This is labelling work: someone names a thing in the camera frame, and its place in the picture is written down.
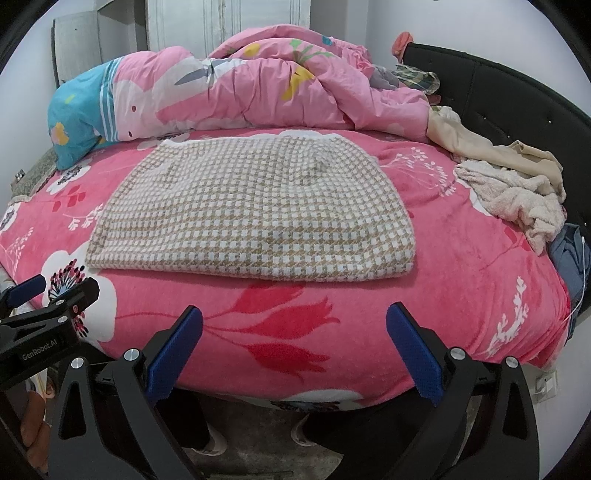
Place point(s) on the white wall socket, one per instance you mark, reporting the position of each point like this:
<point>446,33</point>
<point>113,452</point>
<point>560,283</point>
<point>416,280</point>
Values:
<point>547,383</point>

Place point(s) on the person's left shoe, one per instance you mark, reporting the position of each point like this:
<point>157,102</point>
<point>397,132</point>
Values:
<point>212,436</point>

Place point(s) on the white wardrobe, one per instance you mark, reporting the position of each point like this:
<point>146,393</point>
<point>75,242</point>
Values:
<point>184,23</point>

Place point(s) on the person's shoe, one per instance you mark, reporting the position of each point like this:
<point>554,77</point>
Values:
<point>212,436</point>
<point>302,431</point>

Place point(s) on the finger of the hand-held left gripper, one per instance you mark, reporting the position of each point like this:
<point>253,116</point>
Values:
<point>78,297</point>
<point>25,290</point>

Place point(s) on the black padded headboard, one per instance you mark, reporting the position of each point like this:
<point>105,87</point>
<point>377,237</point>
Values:
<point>508,101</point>

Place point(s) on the grey upright panel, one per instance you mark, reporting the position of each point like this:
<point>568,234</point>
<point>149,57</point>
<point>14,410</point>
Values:
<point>76,46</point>

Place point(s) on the pink printed quilt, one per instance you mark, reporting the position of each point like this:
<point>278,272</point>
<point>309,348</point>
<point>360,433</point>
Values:
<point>258,92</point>

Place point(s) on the grey cloth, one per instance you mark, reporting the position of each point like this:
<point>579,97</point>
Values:
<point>383,77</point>

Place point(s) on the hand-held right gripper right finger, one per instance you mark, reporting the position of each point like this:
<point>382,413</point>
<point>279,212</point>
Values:
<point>415,350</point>

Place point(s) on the blue cloth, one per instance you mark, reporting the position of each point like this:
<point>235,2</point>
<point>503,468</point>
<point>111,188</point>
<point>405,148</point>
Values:
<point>570,258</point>

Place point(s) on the cream fluffy towel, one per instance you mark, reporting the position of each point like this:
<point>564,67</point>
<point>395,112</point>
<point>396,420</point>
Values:
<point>517,194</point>

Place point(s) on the orange cloth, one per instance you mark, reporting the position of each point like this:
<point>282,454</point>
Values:
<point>400,44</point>

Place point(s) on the pink floral bed blanket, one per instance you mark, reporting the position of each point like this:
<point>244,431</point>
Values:
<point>415,314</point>

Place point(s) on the grey woven mat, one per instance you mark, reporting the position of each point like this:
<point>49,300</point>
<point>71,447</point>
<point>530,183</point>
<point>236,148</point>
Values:
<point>37,173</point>

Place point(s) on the person's right shoe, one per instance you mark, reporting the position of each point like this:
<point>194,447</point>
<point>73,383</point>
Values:
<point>302,431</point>

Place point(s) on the beige cloth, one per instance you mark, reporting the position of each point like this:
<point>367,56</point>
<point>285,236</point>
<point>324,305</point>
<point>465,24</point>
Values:
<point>480,138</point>

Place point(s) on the plaid cloth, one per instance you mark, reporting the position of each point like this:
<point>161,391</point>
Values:
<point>420,76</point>

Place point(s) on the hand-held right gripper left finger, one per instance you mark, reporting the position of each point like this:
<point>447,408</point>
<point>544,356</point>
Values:
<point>173,350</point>

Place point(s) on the tan white checked coat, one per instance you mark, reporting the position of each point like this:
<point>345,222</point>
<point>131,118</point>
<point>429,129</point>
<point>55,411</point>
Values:
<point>254,212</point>

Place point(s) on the person's left hand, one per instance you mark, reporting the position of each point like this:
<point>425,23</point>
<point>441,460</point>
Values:
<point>34,434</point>

